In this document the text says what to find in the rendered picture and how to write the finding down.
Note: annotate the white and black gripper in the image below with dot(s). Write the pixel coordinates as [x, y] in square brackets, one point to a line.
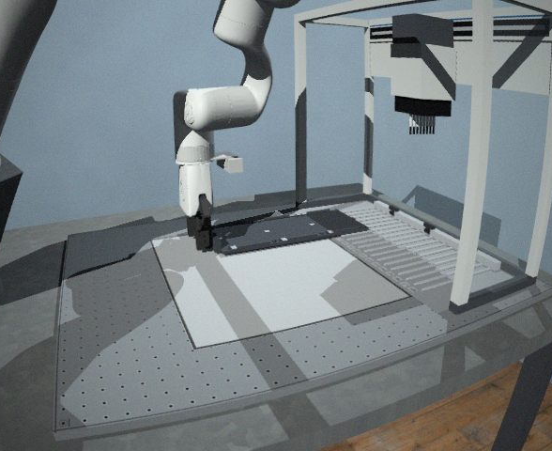
[195, 187]

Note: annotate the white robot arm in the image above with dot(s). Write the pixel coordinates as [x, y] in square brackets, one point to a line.
[242, 24]

